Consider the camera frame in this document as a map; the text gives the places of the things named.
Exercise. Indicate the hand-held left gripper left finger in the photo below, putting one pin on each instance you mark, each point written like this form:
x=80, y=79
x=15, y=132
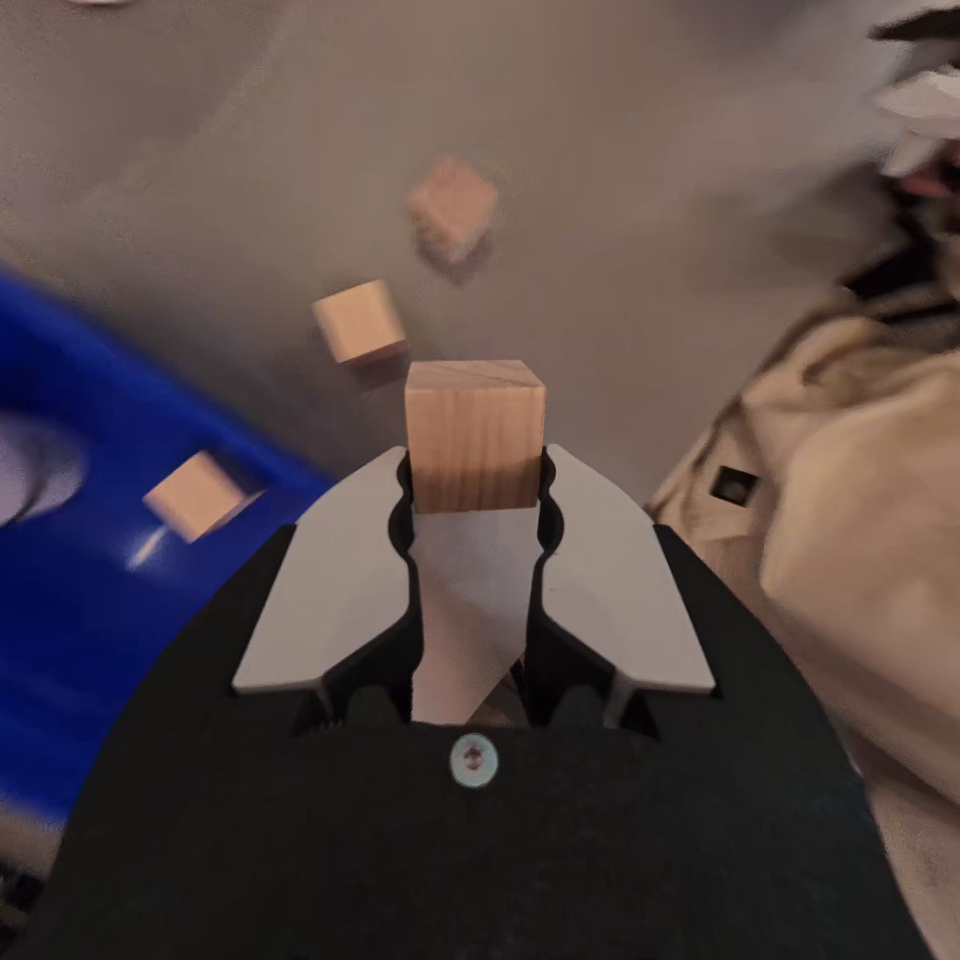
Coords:
x=330, y=600

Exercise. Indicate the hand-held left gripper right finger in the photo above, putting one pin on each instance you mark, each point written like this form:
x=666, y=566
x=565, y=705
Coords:
x=622, y=600

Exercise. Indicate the wooden cube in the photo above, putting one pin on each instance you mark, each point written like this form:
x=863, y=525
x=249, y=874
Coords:
x=474, y=435
x=452, y=210
x=196, y=495
x=360, y=322

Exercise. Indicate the blue plastic bin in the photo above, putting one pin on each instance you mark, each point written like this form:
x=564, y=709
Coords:
x=75, y=637

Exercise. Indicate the beige cloth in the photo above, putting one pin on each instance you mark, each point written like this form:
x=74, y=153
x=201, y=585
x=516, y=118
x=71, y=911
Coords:
x=862, y=525

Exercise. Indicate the white crumpled cloth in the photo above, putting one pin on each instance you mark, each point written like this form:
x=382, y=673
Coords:
x=922, y=97

